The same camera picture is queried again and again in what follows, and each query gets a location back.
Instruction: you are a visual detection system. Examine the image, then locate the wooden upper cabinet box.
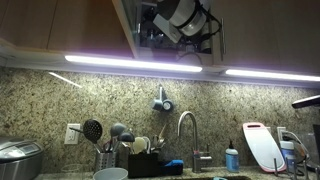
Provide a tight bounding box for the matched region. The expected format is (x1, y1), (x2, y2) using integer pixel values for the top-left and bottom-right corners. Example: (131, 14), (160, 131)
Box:
(134, 0), (215, 67)

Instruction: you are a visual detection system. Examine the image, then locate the open cabinet door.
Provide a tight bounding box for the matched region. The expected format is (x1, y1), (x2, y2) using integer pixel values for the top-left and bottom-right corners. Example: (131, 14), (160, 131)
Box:
(111, 0), (140, 60)

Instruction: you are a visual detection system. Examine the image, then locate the closed wooden upper cabinet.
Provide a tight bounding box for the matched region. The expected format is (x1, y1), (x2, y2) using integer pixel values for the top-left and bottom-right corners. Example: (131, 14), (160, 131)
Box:
(0, 0), (134, 59)

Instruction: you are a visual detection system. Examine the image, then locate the long LED light strip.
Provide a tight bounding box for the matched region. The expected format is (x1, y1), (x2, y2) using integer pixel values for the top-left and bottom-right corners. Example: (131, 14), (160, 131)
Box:
(64, 54), (204, 74)
(224, 68), (320, 83)

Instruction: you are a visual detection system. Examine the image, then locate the brushed steel faucet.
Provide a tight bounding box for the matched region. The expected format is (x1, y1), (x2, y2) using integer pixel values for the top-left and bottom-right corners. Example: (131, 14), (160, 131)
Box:
(176, 110), (214, 174)

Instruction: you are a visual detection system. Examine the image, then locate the black ladle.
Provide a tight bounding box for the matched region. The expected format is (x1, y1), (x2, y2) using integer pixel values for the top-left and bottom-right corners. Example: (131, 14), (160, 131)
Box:
(113, 131), (136, 153)

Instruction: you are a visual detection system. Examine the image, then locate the grey ladle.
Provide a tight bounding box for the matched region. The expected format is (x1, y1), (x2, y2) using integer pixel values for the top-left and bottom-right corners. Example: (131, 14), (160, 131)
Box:
(108, 122), (128, 153)

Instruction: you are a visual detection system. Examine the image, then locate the white spoon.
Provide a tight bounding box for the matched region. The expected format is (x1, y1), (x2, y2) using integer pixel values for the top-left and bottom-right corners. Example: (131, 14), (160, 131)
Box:
(132, 136), (148, 155)

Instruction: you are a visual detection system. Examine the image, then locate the blue sponge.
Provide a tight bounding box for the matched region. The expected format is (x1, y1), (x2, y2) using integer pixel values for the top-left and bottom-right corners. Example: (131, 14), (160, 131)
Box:
(162, 159), (185, 168)

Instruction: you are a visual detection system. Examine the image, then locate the black slotted spoon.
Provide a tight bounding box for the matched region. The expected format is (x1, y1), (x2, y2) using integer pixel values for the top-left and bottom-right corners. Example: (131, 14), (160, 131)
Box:
(68, 118), (105, 154)

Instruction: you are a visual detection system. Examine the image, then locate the perforated steel utensil holder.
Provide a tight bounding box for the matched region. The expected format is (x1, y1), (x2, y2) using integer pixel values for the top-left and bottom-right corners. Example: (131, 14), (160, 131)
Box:
(93, 151), (118, 173)

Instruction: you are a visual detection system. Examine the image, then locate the grey bowl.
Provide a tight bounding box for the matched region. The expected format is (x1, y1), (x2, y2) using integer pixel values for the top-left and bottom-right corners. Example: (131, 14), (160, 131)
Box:
(92, 166), (130, 180)

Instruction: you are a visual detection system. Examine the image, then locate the blue soap bottle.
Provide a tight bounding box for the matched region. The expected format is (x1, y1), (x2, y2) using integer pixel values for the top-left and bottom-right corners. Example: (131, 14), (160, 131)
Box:
(225, 139), (240, 174)

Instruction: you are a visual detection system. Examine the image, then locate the clear glass container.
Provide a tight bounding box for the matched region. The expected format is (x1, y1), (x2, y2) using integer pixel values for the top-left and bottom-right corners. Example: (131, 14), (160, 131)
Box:
(60, 163), (95, 180)

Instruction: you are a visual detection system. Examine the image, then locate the white pink cutting board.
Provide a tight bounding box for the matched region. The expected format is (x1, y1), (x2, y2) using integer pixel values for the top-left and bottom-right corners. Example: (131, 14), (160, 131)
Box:
(242, 122), (288, 174)

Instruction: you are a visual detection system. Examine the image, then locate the white bottle blue label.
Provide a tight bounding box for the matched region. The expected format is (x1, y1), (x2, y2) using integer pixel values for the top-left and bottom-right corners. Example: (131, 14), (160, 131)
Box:
(279, 140), (297, 165)

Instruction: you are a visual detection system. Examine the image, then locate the metal dish rack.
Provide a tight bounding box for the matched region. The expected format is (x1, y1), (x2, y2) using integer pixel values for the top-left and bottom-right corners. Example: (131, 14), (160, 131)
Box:
(272, 156), (320, 180)

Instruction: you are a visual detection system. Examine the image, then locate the silver rice cooker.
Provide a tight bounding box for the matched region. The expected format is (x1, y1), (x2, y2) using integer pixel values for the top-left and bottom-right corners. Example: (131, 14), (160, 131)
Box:
(0, 135), (45, 180)

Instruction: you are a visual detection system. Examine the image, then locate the metal cabinet door handle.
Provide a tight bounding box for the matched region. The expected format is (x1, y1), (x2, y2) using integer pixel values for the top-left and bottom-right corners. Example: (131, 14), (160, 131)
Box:
(218, 17), (228, 62)

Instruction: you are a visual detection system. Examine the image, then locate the white wall outlet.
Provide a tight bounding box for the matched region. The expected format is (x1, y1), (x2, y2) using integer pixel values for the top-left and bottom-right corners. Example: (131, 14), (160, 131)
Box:
(276, 126), (288, 143)
(63, 123), (82, 146)

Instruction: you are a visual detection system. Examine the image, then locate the closed cabinet door with handle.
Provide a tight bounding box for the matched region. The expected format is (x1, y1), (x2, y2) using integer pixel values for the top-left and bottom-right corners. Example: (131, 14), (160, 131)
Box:
(210, 0), (320, 75)

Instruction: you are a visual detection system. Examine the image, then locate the white power cable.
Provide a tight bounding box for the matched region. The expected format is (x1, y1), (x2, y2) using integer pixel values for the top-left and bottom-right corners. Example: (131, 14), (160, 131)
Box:
(282, 129), (311, 164)

